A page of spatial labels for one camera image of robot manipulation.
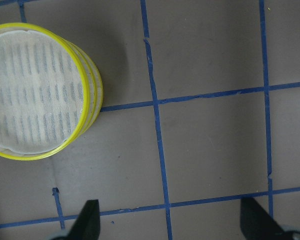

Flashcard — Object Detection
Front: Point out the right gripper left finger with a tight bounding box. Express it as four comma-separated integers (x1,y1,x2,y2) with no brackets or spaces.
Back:
68,199,101,240

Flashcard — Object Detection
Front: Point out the yellow steamer layer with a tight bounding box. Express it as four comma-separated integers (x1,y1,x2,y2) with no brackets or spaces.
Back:
0,22,91,161
65,40,104,136

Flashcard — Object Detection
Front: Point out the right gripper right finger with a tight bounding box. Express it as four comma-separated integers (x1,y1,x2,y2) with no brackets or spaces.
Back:
240,197,285,240

